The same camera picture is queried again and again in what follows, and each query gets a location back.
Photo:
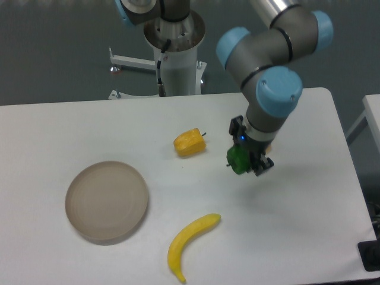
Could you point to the green bell pepper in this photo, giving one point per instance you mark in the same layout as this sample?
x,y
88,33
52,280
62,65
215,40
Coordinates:
x,y
238,159

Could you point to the white side table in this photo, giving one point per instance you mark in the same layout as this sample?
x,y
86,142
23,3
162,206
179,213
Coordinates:
x,y
369,117

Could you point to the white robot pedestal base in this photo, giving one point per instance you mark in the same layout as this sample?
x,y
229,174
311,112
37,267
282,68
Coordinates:
x,y
175,49

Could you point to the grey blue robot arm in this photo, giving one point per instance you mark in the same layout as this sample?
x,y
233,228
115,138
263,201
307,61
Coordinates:
x,y
258,64

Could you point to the yellow bell pepper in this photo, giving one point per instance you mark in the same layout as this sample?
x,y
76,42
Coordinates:
x,y
190,142

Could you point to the orange bell pepper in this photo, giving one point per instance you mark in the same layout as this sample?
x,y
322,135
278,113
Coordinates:
x,y
268,149

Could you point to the black clamp device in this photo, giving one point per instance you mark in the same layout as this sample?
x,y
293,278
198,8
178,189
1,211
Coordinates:
x,y
369,253

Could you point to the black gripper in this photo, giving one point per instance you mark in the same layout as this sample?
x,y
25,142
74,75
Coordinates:
x,y
253,141

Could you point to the beige round plate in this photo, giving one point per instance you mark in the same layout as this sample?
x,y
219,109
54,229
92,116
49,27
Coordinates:
x,y
106,202

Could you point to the yellow banana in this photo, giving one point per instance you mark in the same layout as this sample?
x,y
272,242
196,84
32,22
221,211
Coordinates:
x,y
193,230

